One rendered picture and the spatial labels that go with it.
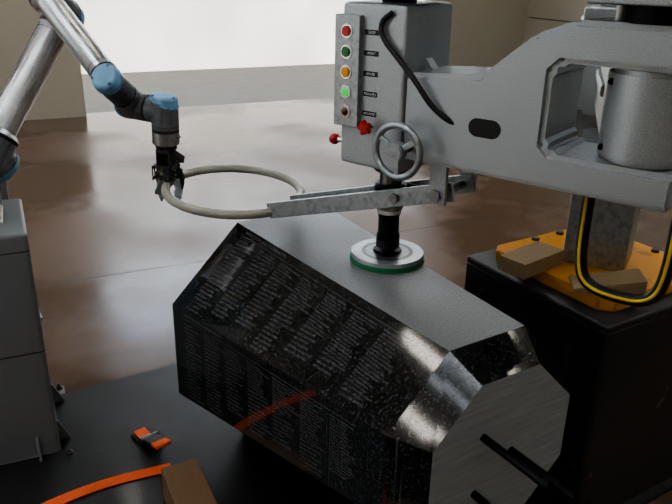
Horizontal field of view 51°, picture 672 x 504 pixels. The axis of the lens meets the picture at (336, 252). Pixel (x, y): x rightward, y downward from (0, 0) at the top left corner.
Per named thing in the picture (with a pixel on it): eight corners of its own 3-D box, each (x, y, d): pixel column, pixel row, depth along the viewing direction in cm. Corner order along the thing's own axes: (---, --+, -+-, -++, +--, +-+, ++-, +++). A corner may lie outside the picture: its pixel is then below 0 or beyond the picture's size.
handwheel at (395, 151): (438, 178, 183) (443, 120, 177) (417, 187, 176) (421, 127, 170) (390, 168, 191) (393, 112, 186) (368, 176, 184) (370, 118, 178)
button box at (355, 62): (362, 126, 190) (366, 14, 179) (356, 128, 188) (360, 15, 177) (339, 122, 194) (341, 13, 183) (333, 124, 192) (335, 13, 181)
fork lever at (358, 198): (483, 188, 194) (480, 170, 193) (447, 205, 180) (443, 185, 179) (302, 206, 240) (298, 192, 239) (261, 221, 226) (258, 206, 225)
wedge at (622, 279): (636, 283, 214) (639, 268, 213) (644, 297, 205) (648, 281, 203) (568, 278, 217) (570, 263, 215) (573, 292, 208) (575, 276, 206)
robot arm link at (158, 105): (159, 89, 238) (184, 93, 235) (161, 125, 243) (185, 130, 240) (141, 94, 230) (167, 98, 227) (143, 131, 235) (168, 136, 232)
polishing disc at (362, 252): (412, 239, 221) (412, 236, 221) (432, 266, 202) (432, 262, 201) (344, 243, 218) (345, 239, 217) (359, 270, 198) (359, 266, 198)
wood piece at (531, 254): (536, 255, 234) (538, 240, 232) (562, 264, 227) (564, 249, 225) (497, 269, 222) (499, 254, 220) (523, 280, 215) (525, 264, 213)
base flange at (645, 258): (586, 233, 265) (588, 220, 264) (709, 281, 227) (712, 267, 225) (488, 257, 242) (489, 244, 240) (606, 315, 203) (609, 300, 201)
